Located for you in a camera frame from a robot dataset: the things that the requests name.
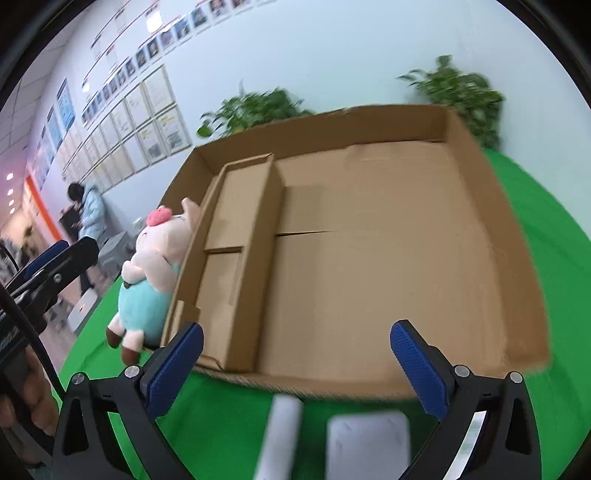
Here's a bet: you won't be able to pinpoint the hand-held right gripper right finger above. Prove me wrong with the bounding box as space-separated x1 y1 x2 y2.
390 319 542 480

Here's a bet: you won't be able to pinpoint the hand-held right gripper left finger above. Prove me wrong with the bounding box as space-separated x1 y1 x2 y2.
52 322 205 480

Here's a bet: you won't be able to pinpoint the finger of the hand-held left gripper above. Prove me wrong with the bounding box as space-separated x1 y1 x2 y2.
14 237 100 319
8 240 70 291

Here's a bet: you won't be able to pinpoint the white green-trimmed medicine box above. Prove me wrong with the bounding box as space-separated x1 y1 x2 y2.
443 410 489 480

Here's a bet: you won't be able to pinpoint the white rectangular device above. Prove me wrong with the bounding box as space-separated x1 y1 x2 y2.
326 412 411 480

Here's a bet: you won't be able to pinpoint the white cylindrical bottle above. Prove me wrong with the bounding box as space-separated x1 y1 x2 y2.
254 394 303 480

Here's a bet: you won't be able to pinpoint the brown cardboard box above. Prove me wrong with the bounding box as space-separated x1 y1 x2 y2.
159 104 552 400

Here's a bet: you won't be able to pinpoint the person's left hand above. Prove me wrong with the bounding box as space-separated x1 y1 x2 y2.
16 346 60 437

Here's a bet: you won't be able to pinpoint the grey stool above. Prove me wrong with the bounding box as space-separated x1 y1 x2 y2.
99 231 136 283

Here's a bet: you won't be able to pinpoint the white floor box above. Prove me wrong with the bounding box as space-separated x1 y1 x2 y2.
67 288 101 333

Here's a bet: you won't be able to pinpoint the pink pig plush toy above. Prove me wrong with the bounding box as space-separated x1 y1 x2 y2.
106 198 204 365

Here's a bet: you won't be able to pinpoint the leafy green plant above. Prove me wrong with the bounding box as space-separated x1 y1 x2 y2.
196 85 317 139

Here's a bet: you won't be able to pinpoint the row of portrait photos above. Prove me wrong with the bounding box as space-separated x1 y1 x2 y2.
81 0 259 121

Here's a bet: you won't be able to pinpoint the potted green plant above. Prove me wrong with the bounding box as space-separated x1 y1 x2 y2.
398 55 506 149

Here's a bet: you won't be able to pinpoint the black cable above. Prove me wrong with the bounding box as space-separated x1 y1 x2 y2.
0 242 64 400

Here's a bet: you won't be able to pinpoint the blue wall posters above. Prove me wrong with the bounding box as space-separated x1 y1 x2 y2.
28 78 77 185

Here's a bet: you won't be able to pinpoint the wall of framed certificates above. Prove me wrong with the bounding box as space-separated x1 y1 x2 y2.
60 65 192 195

